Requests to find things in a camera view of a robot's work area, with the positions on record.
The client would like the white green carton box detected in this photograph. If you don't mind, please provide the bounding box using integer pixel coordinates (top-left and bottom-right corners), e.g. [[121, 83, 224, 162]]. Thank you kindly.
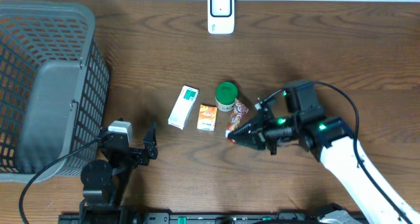
[[168, 85, 200, 129]]

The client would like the grey plastic shopping basket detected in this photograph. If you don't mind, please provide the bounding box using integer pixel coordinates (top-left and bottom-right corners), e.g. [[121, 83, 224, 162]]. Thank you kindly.
[[1, 0, 110, 183]]

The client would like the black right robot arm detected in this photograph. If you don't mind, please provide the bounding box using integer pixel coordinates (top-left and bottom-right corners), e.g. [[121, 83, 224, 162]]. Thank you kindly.
[[226, 79, 419, 223]]

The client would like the small orange box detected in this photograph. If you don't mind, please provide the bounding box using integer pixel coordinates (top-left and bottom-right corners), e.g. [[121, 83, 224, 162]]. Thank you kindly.
[[197, 104, 217, 131]]

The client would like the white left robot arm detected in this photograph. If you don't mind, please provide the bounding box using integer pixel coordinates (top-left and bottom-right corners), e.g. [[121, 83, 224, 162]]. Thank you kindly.
[[77, 120, 158, 224]]

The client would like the red snack bag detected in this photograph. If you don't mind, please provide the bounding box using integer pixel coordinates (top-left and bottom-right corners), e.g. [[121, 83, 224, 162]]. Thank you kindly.
[[225, 99, 249, 145]]

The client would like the green lid jar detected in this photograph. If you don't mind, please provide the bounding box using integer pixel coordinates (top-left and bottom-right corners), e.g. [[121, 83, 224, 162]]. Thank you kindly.
[[215, 82, 238, 112]]

